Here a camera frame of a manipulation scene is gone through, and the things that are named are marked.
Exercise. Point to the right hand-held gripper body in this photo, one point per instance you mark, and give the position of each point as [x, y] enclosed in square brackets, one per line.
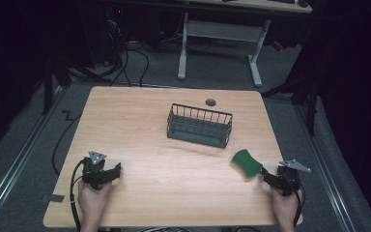
[289, 177]

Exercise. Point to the black metal stand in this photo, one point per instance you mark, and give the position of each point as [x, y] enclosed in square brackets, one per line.
[302, 96]
[50, 77]

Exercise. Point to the dark tape patch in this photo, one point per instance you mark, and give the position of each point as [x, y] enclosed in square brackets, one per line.
[56, 198]

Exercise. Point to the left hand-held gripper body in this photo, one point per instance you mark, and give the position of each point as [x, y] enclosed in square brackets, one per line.
[94, 170]

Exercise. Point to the green and yellow sponge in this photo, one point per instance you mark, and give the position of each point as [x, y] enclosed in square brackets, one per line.
[246, 164]

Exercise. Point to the person's left hand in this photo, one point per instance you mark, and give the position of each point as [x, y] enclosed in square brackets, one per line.
[91, 201]

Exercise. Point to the person's right hand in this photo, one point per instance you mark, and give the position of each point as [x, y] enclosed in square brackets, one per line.
[285, 206]

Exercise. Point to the white-legged desk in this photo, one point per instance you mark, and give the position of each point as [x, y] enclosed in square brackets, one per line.
[220, 35]

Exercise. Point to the aluminium floor rail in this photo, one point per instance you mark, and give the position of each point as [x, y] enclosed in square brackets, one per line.
[14, 167]
[327, 174]

